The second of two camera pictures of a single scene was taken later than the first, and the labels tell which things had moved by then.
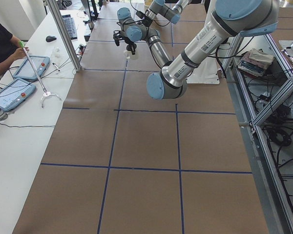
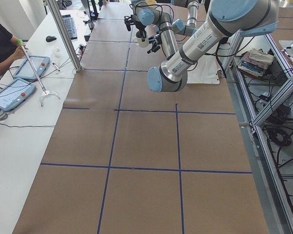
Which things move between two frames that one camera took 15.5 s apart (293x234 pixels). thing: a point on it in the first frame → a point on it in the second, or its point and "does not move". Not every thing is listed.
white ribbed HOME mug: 128,55 → 143,44
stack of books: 255,61 does not move
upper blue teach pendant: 26,71 does not move
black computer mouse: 50,38 does not move
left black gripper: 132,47 → 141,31
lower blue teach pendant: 16,91 does not move
